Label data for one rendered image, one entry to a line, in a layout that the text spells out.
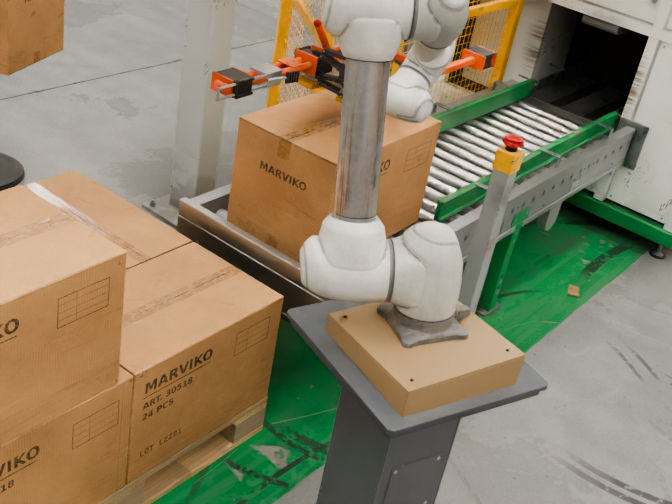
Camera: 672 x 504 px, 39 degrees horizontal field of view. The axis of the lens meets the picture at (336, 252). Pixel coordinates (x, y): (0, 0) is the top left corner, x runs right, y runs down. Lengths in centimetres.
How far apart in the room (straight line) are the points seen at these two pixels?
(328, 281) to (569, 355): 194
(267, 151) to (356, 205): 84
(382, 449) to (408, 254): 54
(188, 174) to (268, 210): 123
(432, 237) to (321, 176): 72
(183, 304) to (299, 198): 50
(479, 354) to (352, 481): 56
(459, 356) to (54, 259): 98
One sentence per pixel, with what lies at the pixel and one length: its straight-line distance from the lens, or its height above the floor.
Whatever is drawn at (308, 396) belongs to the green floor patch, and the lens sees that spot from 339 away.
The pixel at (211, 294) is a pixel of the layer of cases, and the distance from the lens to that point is 286.
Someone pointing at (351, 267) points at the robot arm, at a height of 101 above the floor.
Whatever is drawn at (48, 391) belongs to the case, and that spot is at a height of 64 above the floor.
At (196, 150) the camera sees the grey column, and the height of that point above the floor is 35.
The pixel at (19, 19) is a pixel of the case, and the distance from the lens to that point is 403.
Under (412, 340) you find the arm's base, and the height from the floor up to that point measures 84.
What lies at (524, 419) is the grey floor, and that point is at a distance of 357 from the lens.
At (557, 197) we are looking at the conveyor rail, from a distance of 419.
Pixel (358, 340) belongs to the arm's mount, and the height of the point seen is 81.
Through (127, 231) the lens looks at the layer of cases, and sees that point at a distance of 313.
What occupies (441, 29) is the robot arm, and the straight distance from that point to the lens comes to 214.
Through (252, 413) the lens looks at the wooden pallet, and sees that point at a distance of 312.
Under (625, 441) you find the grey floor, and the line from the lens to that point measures 366.
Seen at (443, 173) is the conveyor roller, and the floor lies 55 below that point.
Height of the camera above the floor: 215
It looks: 30 degrees down
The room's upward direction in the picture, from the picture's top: 11 degrees clockwise
